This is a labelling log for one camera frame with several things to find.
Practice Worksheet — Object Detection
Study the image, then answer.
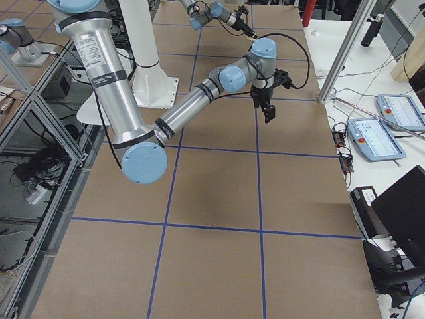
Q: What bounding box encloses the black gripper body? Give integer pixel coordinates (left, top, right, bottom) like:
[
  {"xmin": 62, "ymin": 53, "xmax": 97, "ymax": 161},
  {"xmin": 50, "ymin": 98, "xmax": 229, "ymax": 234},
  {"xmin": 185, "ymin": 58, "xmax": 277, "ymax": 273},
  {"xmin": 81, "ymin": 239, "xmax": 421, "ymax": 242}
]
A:
[
  {"xmin": 232, "ymin": 15, "xmax": 248, "ymax": 32},
  {"xmin": 251, "ymin": 86, "xmax": 274, "ymax": 108}
]

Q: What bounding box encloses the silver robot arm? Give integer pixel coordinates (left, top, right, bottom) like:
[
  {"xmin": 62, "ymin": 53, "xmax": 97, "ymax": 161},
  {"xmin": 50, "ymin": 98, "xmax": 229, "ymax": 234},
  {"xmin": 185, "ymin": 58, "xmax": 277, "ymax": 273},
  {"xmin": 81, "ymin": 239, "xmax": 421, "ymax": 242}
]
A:
[
  {"xmin": 180, "ymin": 0, "xmax": 258, "ymax": 39},
  {"xmin": 50, "ymin": 1, "xmax": 277, "ymax": 184}
]

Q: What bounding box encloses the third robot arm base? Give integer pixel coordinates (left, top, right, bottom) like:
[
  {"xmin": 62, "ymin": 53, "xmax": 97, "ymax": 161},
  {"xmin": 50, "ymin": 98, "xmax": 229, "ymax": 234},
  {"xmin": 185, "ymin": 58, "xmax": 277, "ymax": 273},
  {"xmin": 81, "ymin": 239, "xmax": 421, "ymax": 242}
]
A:
[{"xmin": 1, "ymin": 18, "xmax": 48, "ymax": 67}]

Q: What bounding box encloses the red cylinder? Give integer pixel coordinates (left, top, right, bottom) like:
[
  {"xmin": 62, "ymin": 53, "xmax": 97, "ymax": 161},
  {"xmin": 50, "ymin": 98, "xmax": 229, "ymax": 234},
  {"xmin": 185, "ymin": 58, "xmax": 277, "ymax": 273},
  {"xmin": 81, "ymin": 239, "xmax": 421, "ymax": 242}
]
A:
[{"xmin": 302, "ymin": 0, "xmax": 317, "ymax": 27}]

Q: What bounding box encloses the near blue teach pendant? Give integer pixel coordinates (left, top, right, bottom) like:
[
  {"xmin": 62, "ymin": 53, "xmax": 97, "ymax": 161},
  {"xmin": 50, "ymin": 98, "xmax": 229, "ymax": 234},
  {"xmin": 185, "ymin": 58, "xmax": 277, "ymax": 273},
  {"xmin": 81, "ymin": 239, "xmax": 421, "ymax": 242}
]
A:
[{"xmin": 347, "ymin": 118, "xmax": 406, "ymax": 162}]

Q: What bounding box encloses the blue teach pendant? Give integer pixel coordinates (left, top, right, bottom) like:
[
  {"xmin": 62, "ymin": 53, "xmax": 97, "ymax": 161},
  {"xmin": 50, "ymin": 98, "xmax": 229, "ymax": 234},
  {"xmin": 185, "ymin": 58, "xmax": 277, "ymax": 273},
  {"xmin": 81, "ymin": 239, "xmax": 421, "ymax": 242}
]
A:
[
  {"xmin": 377, "ymin": 94, "xmax": 424, "ymax": 132},
  {"xmin": 347, "ymin": 118, "xmax": 406, "ymax": 162}
]

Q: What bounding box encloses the black box white label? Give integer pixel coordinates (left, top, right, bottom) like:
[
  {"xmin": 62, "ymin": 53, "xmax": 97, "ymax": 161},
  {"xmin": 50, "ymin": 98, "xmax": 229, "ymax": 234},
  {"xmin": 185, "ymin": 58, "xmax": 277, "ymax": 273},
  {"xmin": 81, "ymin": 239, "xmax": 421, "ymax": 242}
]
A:
[{"xmin": 350, "ymin": 186, "xmax": 386, "ymax": 239}]

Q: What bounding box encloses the black bottle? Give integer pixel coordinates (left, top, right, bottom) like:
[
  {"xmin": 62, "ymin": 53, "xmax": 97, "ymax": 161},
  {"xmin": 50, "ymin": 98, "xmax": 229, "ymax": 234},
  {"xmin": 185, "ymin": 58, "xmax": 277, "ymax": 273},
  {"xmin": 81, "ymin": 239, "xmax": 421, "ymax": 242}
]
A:
[{"xmin": 361, "ymin": 13, "xmax": 384, "ymax": 47}]

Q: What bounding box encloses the far blue teach pendant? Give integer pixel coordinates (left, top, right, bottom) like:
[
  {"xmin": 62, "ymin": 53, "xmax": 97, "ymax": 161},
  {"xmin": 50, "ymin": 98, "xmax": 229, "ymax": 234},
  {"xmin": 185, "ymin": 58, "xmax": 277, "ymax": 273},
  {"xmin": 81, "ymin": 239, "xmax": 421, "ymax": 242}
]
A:
[{"xmin": 377, "ymin": 94, "xmax": 424, "ymax": 132}]

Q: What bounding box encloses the metal rod green tip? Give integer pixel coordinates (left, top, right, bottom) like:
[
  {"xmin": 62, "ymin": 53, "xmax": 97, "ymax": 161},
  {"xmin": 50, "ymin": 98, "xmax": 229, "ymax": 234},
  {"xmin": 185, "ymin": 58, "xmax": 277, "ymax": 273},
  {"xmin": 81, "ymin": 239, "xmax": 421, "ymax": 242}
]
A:
[{"xmin": 330, "ymin": 95, "xmax": 425, "ymax": 140}]

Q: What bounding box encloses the black laptop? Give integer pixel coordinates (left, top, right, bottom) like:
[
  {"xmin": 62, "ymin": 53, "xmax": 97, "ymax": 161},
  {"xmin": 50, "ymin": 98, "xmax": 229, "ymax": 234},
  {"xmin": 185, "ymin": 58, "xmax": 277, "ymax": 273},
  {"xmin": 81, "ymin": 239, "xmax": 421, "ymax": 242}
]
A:
[{"xmin": 371, "ymin": 165, "xmax": 424, "ymax": 266}]

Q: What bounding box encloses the aluminium frame post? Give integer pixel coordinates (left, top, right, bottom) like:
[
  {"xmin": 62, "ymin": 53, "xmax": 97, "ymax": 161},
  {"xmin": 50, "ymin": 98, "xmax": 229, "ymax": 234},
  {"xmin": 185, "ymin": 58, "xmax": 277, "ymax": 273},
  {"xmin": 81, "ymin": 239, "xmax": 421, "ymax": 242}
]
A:
[{"xmin": 317, "ymin": 0, "xmax": 377, "ymax": 104}]

